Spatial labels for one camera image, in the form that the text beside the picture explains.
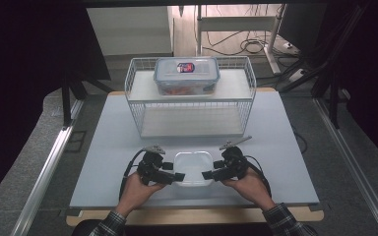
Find person's left hand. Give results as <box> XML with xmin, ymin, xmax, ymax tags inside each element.
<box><xmin>117</xmin><ymin>171</ymin><xmax>167</xmax><ymax>215</ymax></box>

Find black metal stand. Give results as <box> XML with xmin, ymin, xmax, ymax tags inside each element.
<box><xmin>61</xmin><ymin>70</ymin><xmax>113</xmax><ymax>128</ymax></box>
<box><xmin>278</xmin><ymin>3</ymin><xmax>370</xmax><ymax>130</ymax></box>

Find person's right hand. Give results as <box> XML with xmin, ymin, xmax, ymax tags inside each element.
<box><xmin>220</xmin><ymin>166</ymin><xmax>278</xmax><ymax>212</ymax></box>

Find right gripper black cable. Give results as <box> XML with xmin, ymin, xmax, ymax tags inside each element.
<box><xmin>244</xmin><ymin>154</ymin><xmax>274</xmax><ymax>199</ymax></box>

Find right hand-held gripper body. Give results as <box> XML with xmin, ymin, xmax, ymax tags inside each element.
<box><xmin>212</xmin><ymin>136</ymin><xmax>253</xmax><ymax>182</ymax></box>

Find thin black cable loop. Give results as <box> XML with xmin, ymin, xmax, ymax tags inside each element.
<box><xmin>290</xmin><ymin>126</ymin><xmax>309</xmax><ymax>154</ymax></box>

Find dark curtain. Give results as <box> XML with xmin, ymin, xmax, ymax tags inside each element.
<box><xmin>0</xmin><ymin>0</ymin><xmax>112</xmax><ymax>212</ymax></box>
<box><xmin>334</xmin><ymin>0</ymin><xmax>378</xmax><ymax>162</ymax></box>

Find white power strip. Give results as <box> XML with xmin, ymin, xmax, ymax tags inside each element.
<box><xmin>288</xmin><ymin>68</ymin><xmax>308</xmax><ymax>83</ymax></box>

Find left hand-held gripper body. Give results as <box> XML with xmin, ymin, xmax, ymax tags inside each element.
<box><xmin>136</xmin><ymin>145</ymin><xmax>175</xmax><ymax>187</ymax></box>

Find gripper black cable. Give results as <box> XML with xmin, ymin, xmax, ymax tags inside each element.
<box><xmin>244</xmin><ymin>154</ymin><xmax>274</xmax><ymax>199</ymax></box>
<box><xmin>118</xmin><ymin>148</ymin><xmax>146</xmax><ymax>202</ymax></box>

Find square translucent plastic container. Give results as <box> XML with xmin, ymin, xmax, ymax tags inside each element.
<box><xmin>171</xmin><ymin>150</ymin><xmax>215</xmax><ymax>189</ymax></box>

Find black floor cables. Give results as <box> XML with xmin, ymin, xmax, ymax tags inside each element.
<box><xmin>203</xmin><ymin>29</ymin><xmax>298</xmax><ymax>57</ymax></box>

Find clear food container blue-rimmed lid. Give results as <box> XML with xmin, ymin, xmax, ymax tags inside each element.
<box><xmin>153</xmin><ymin>56</ymin><xmax>221</xmax><ymax>96</ymax></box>

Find white wire shelf rack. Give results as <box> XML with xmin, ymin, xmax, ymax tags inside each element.
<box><xmin>124</xmin><ymin>56</ymin><xmax>258</xmax><ymax>140</ymax></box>

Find aluminium rail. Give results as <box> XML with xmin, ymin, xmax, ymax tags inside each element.
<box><xmin>312</xmin><ymin>96</ymin><xmax>378</xmax><ymax>236</ymax></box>
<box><xmin>10</xmin><ymin>99</ymin><xmax>85</xmax><ymax>236</ymax></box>

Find white desk frame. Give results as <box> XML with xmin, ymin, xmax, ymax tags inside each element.
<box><xmin>195</xmin><ymin>4</ymin><xmax>286</xmax><ymax>76</ymax></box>

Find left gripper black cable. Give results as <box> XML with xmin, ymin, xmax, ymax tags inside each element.
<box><xmin>118</xmin><ymin>148</ymin><xmax>146</xmax><ymax>202</ymax></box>

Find white cabinet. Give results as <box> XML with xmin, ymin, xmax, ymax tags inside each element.
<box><xmin>86</xmin><ymin>6</ymin><xmax>175</xmax><ymax>57</ymax></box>

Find dark monitor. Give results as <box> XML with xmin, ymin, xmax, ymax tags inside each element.
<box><xmin>277</xmin><ymin>3</ymin><xmax>328</xmax><ymax>56</ymax></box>

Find pale blue table mat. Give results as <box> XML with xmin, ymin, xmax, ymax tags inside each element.
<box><xmin>69</xmin><ymin>90</ymin><xmax>321</xmax><ymax>209</ymax></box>

